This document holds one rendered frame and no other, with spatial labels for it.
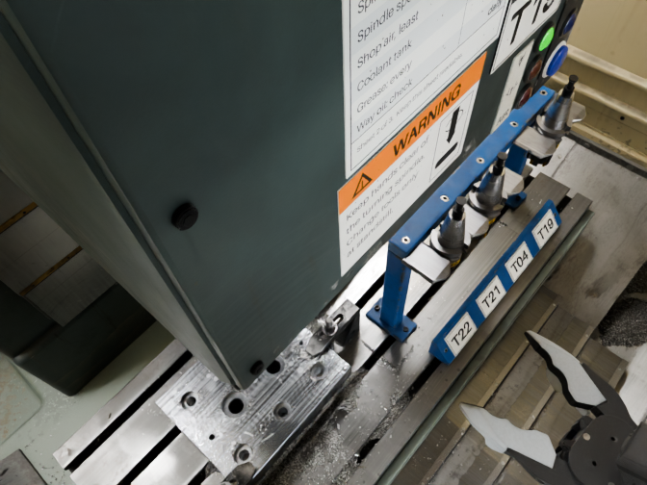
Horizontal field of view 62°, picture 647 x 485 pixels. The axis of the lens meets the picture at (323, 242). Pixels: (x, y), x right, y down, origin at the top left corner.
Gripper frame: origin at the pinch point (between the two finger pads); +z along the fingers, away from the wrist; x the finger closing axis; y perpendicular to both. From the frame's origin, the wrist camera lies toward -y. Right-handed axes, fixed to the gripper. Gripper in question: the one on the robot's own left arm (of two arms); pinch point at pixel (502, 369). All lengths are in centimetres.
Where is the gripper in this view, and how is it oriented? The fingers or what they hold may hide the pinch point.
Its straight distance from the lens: 56.9
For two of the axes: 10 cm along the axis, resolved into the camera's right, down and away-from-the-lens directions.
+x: 7.3, -6.0, 3.3
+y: 0.5, 5.2, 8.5
